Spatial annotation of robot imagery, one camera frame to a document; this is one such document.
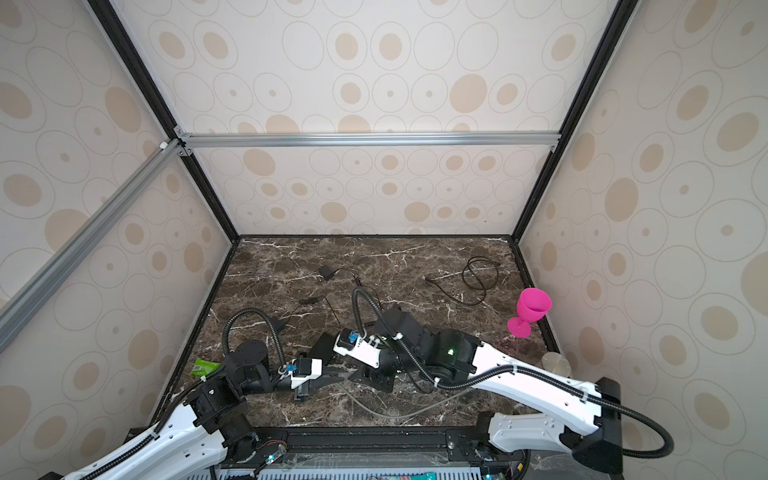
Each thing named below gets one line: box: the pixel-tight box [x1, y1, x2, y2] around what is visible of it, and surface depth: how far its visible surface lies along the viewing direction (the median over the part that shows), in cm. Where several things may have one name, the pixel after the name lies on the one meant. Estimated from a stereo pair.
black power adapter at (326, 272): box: [319, 265, 334, 280], surface depth 109 cm
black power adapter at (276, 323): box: [269, 316, 286, 334], surface depth 97 cm
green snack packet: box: [190, 358, 221, 376], surface depth 87 cm
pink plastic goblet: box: [507, 287, 552, 338], surface depth 85 cm
